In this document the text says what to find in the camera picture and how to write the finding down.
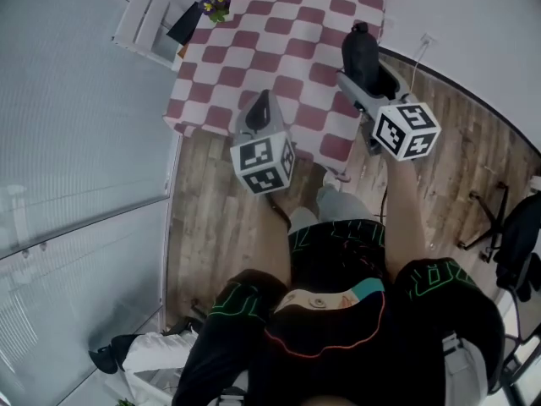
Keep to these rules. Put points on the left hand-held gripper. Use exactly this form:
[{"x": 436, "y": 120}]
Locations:
[{"x": 258, "y": 159}]

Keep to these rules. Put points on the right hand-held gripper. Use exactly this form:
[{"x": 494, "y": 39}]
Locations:
[{"x": 401, "y": 129}]

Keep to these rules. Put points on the person's left forearm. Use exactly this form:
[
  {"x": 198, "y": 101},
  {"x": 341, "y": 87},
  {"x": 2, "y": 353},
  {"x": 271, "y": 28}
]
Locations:
[{"x": 277, "y": 252}]

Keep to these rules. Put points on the person's right forearm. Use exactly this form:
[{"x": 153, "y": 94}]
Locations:
[{"x": 406, "y": 226}]

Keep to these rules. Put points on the red white checkered tablecloth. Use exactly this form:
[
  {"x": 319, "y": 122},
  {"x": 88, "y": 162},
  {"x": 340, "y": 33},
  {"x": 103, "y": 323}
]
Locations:
[{"x": 279, "y": 40}]

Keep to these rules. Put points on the person's right white shoe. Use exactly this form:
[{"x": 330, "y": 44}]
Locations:
[{"x": 336, "y": 178}]

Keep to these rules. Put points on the person's grey trousers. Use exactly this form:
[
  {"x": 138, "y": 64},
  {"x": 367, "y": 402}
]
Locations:
[{"x": 338, "y": 203}]

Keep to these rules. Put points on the flat black board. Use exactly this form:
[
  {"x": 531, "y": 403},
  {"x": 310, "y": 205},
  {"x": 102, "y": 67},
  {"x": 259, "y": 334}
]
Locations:
[{"x": 184, "y": 23}]

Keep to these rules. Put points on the small potted flower plant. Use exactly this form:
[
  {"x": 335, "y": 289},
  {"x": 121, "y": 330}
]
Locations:
[{"x": 215, "y": 4}]

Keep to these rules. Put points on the white shelf rack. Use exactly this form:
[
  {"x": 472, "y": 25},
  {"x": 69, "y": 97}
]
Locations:
[{"x": 143, "y": 23}]

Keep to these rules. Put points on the person's black printed shirt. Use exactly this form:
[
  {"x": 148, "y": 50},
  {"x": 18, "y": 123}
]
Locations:
[{"x": 338, "y": 353}]

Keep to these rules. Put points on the white pillow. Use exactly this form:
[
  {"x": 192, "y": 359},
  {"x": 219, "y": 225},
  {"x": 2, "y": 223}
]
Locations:
[{"x": 156, "y": 351}]

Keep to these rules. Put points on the black low chair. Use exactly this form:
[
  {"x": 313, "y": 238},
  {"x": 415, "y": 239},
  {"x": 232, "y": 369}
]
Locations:
[{"x": 103, "y": 355}]

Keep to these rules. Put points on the grey bag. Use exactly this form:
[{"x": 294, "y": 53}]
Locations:
[{"x": 462, "y": 366}]

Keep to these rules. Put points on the white wall socket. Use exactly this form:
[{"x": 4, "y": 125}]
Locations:
[{"x": 427, "y": 39}]

